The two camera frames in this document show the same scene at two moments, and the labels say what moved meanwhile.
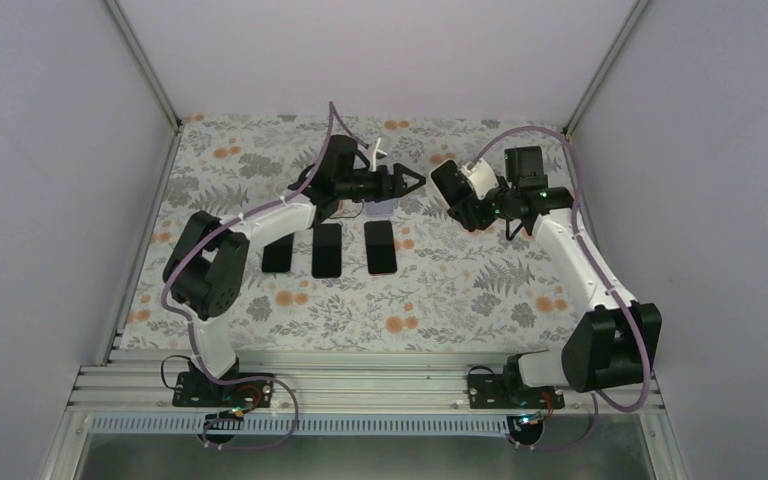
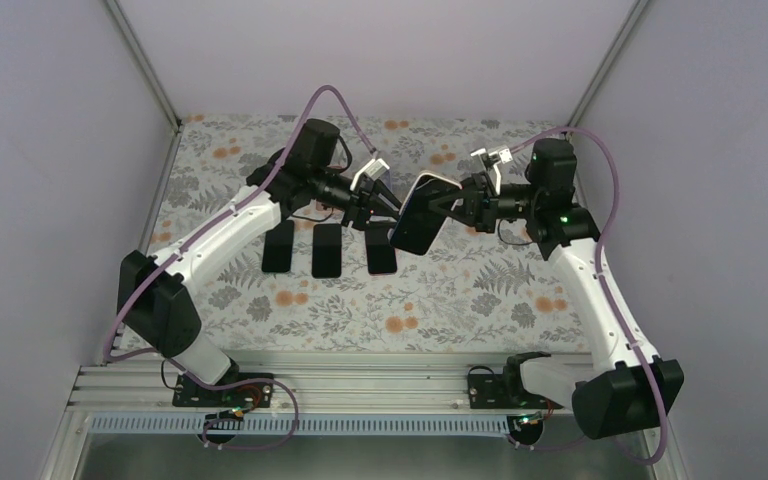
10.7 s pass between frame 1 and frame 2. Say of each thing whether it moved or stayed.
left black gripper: moved
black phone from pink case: stayed
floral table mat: stayed
